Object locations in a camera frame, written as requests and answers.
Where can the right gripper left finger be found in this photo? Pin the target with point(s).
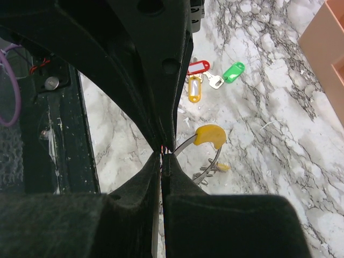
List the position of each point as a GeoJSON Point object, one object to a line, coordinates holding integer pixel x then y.
{"type": "Point", "coordinates": [123, 223]}

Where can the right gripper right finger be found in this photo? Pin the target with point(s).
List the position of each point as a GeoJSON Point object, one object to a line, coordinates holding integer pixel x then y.
{"type": "Point", "coordinates": [197, 224]}

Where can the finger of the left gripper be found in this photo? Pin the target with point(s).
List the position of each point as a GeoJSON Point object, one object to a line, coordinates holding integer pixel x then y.
{"type": "Point", "coordinates": [88, 36]}
{"type": "Point", "coordinates": [160, 33]}

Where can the green key tag with key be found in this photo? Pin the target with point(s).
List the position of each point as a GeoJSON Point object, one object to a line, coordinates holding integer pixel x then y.
{"type": "Point", "coordinates": [229, 76]}

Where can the red key tag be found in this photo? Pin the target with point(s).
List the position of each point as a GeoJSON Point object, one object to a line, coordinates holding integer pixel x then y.
{"type": "Point", "coordinates": [198, 67]}

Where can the yellow key tag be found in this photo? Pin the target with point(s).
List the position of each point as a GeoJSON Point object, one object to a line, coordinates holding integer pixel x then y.
{"type": "Point", "coordinates": [194, 89]}

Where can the peach desk organizer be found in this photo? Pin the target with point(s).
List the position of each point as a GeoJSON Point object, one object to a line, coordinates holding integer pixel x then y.
{"type": "Point", "coordinates": [322, 45]}

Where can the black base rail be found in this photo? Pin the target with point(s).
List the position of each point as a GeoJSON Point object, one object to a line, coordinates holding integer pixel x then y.
{"type": "Point", "coordinates": [48, 149]}

